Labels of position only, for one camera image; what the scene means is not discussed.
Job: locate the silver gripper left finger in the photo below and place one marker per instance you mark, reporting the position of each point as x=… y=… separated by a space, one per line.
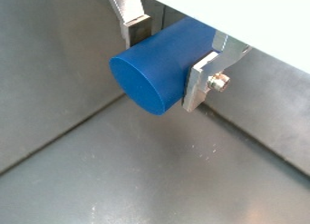
x=134 y=22

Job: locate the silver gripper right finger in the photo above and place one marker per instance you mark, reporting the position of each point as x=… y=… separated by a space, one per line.
x=205 y=75

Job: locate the blue oval cylinder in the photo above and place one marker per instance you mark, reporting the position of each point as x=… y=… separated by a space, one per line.
x=151 y=69

